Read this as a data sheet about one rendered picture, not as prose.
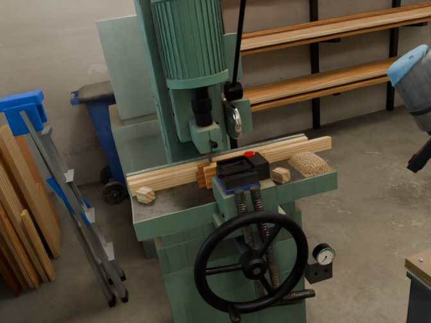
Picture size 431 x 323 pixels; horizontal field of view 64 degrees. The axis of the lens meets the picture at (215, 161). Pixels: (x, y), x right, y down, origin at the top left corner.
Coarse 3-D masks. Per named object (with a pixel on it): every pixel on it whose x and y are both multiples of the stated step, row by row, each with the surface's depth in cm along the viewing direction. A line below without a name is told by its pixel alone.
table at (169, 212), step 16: (272, 176) 104; (304, 176) 101; (320, 176) 101; (336, 176) 102; (160, 192) 105; (176, 192) 103; (192, 192) 102; (208, 192) 100; (288, 192) 100; (304, 192) 101; (320, 192) 103; (144, 208) 97; (160, 208) 96; (176, 208) 95; (192, 208) 94; (208, 208) 95; (144, 224) 92; (160, 224) 93; (176, 224) 94; (192, 224) 96; (256, 224) 89; (272, 224) 91
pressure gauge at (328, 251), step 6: (318, 246) 105; (324, 246) 104; (312, 252) 105; (318, 252) 103; (324, 252) 103; (330, 252) 104; (318, 258) 104; (324, 258) 104; (330, 258) 105; (324, 264) 105
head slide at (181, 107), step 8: (168, 88) 111; (208, 88) 109; (176, 96) 107; (184, 96) 108; (216, 96) 110; (176, 104) 108; (184, 104) 108; (216, 104) 111; (176, 112) 109; (184, 112) 109; (192, 112) 110; (216, 112) 112; (176, 120) 111; (184, 120) 110; (216, 120) 113; (176, 128) 117; (184, 128) 111; (184, 136) 112
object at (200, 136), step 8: (192, 120) 110; (192, 128) 105; (200, 128) 101; (208, 128) 100; (216, 128) 100; (192, 136) 109; (200, 136) 99; (208, 136) 100; (216, 136) 100; (200, 144) 100; (208, 144) 101; (200, 152) 101; (208, 152) 102
